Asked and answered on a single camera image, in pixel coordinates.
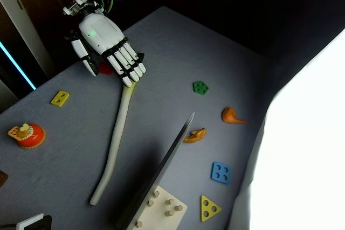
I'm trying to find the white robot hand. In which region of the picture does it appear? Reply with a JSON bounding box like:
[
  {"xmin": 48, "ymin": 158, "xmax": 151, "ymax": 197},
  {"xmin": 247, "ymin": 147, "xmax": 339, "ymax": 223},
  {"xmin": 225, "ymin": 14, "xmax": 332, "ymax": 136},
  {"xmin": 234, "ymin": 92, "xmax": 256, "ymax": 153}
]
[{"xmin": 69, "ymin": 13, "xmax": 147, "ymax": 88}]

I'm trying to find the long white leek stalk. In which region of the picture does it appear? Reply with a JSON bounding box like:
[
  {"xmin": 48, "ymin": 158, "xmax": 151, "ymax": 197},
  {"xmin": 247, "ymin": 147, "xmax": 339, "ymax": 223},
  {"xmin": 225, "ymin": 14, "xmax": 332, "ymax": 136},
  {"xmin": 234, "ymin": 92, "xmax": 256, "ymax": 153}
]
[{"xmin": 89, "ymin": 80, "xmax": 137, "ymax": 206}]

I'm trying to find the large steel kitchen knife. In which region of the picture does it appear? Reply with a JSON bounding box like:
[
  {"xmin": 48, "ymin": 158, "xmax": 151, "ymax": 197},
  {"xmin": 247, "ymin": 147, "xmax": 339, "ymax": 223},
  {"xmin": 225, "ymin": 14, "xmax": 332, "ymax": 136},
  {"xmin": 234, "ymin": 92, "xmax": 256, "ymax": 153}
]
[{"xmin": 115, "ymin": 111, "xmax": 196, "ymax": 229}]

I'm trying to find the wooden peg board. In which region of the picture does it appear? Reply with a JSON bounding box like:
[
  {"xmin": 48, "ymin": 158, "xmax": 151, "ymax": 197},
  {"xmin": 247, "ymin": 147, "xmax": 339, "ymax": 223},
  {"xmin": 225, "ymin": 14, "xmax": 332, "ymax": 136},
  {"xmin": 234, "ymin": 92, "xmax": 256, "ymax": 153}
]
[{"xmin": 126, "ymin": 185, "xmax": 188, "ymax": 230}]

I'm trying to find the red toy block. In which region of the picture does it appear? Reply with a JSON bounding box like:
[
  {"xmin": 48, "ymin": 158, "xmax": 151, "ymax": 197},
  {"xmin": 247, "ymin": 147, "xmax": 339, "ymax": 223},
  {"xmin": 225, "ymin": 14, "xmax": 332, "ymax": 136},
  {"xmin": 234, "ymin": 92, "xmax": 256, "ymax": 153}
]
[{"xmin": 98, "ymin": 62, "xmax": 114, "ymax": 76}]

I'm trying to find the yellow rectangular two-hole block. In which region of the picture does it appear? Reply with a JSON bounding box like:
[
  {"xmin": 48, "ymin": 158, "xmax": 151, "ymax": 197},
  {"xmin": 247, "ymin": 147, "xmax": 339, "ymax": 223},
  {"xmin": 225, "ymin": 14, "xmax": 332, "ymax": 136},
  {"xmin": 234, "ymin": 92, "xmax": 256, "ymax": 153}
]
[{"xmin": 50, "ymin": 90, "xmax": 70, "ymax": 108}]

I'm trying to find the white upright beam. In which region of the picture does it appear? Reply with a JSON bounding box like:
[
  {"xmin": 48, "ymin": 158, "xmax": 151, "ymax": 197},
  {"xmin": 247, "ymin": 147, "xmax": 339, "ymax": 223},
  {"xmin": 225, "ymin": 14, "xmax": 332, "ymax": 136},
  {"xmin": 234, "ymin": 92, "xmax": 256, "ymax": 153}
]
[{"xmin": 0, "ymin": 0, "xmax": 57, "ymax": 79}]

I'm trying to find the cyan light strip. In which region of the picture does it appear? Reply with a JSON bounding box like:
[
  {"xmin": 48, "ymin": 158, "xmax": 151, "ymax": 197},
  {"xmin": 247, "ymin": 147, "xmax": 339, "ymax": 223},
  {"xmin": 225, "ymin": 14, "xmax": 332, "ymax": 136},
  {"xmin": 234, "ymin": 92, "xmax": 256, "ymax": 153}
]
[{"xmin": 0, "ymin": 40, "xmax": 37, "ymax": 90}]

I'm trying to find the green pentagon block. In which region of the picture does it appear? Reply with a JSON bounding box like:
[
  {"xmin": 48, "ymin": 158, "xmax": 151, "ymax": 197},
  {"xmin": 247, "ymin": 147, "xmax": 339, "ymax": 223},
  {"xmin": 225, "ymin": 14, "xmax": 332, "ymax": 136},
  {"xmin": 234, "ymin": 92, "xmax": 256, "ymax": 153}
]
[{"xmin": 192, "ymin": 81, "xmax": 210, "ymax": 96}]

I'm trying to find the orange toy cake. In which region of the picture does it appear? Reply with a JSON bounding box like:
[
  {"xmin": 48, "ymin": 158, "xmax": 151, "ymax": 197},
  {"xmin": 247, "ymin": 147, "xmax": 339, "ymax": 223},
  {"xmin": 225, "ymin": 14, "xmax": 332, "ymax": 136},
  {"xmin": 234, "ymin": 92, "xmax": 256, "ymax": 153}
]
[{"xmin": 7, "ymin": 122, "xmax": 47, "ymax": 150}]

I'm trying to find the grey table cloth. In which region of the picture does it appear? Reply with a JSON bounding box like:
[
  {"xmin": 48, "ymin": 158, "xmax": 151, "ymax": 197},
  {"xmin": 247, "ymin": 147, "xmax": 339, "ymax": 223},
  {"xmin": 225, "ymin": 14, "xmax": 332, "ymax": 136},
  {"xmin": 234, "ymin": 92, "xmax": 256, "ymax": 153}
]
[{"xmin": 0, "ymin": 5, "xmax": 272, "ymax": 230}]

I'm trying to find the orange crescent-shaped toy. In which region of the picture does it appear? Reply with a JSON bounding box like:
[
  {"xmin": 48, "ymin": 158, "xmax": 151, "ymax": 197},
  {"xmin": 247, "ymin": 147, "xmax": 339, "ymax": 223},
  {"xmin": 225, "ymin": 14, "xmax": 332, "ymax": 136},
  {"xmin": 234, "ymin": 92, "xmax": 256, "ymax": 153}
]
[{"xmin": 182, "ymin": 127, "xmax": 208, "ymax": 144}]

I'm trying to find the orange toy with pointed tail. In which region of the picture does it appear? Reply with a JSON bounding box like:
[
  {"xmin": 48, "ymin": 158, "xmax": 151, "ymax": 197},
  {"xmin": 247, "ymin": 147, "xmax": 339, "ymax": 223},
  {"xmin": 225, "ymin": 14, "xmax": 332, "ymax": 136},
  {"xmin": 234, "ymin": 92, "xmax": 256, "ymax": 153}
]
[{"xmin": 221, "ymin": 107, "xmax": 248, "ymax": 125}]

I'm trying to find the brown toy cookie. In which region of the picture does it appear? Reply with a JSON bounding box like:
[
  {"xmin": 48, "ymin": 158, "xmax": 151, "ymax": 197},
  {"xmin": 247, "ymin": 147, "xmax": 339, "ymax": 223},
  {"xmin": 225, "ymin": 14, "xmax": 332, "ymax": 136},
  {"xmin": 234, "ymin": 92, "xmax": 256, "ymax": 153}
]
[{"xmin": 0, "ymin": 170, "xmax": 9, "ymax": 188}]

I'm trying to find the blue square four-hole block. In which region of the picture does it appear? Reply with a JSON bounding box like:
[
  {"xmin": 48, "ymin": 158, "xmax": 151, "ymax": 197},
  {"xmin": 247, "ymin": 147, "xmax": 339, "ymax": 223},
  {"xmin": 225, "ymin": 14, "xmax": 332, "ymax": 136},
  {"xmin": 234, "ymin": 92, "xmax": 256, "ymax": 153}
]
[{"xmin": 210, "ymin": 161, "xmax": 232, "ymax": 185}]

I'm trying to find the yellow triangle three-hole block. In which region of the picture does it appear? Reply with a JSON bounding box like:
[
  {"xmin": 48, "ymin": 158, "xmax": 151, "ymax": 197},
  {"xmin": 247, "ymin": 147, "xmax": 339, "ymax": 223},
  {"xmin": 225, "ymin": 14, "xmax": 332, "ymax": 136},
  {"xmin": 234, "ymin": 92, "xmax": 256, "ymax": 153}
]
[{"xmin": 199, "ymin": 194, "xmax": 223, "ymax": 222}]

